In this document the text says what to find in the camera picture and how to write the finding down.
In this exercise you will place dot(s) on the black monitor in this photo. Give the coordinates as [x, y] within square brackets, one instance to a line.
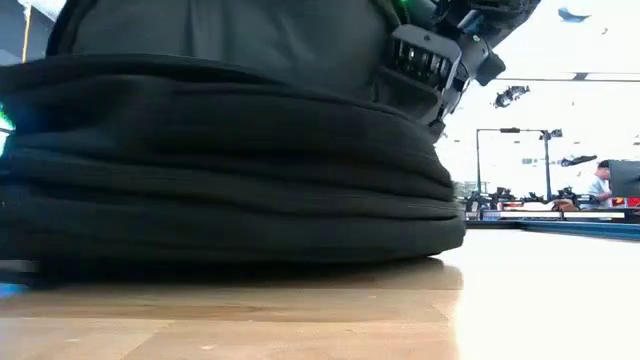
[625, 177]

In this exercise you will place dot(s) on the black ceiling spotlight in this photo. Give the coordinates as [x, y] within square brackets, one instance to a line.
[510, 96]

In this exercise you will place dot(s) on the yellow pole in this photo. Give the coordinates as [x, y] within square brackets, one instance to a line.
[26, 35]

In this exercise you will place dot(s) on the overhead light bar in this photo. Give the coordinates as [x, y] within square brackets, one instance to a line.
[550, 76]

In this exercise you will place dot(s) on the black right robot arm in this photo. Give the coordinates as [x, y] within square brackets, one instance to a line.
[500, 12]

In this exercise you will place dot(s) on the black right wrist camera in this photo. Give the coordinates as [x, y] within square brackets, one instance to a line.
[487, 65]

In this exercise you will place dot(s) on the person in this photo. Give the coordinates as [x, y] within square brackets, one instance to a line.
[599, 190]

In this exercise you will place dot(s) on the background robot workstation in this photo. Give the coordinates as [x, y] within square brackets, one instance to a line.
[525, 215]

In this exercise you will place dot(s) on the black and grey backpack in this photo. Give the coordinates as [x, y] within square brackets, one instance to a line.
[200, 175]

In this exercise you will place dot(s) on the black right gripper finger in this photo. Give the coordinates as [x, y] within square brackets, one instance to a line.
[405, 92]

